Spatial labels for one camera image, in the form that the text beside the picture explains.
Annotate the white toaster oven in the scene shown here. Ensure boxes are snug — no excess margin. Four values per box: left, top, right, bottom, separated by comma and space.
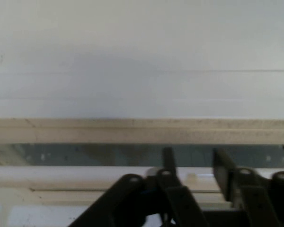
0, 0, 284, 210

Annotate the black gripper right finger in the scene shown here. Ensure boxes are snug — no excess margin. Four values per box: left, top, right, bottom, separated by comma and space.
213, 148, 284, 227

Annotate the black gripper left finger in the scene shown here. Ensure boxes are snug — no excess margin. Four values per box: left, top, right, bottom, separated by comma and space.
68, 147, 209, 227

